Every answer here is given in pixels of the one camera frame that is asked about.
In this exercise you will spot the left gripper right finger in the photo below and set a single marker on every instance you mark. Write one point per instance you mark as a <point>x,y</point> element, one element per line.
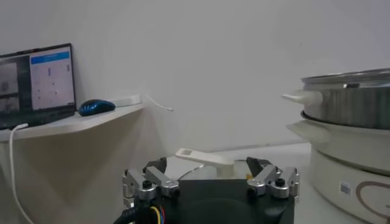
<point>265,179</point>

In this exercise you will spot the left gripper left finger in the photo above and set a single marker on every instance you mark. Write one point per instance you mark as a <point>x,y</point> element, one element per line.
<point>146,182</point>

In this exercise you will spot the stainless steel steamer basket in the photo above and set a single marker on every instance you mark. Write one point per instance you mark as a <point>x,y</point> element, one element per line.
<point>350,103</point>

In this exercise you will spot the white electric pot base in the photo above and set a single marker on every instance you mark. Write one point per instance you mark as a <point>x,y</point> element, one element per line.
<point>344,158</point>

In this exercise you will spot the white flat adapter box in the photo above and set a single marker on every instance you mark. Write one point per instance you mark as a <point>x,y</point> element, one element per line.
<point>128,100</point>

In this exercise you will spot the blue computer mouse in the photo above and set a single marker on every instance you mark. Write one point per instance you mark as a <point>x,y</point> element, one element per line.
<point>96,107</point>

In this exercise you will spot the white side table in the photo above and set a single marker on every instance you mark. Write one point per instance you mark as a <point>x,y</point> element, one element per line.
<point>76,121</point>

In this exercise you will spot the black laptop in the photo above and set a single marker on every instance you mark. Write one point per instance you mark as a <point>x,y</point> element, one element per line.
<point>45,82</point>

